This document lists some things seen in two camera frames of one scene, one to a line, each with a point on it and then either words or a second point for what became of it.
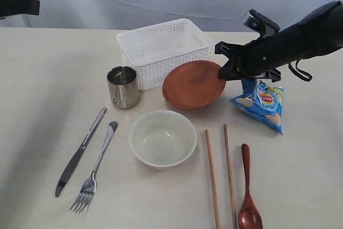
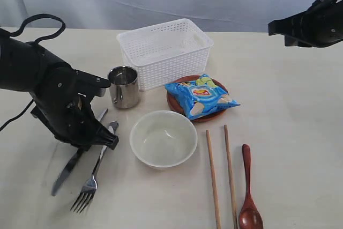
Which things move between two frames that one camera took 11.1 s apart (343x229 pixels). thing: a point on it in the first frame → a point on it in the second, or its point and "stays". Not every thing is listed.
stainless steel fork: x=83 y=200 stays
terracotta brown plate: x=193 y=84 → x=178 y=108
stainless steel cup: x=123 y=86 stays
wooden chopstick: x=230 y=177 stays
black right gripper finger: x=237 y=68 → x=300 y=40
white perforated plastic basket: x=154 y=50 stays
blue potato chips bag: x=263 y=102 → x=202 y=97
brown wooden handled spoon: x=250 y=216 stays
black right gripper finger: x=237 y=54 → x=290 y=26
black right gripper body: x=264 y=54 → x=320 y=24
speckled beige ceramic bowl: x=163 y=138 stays
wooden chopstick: x=214 y=188 stays
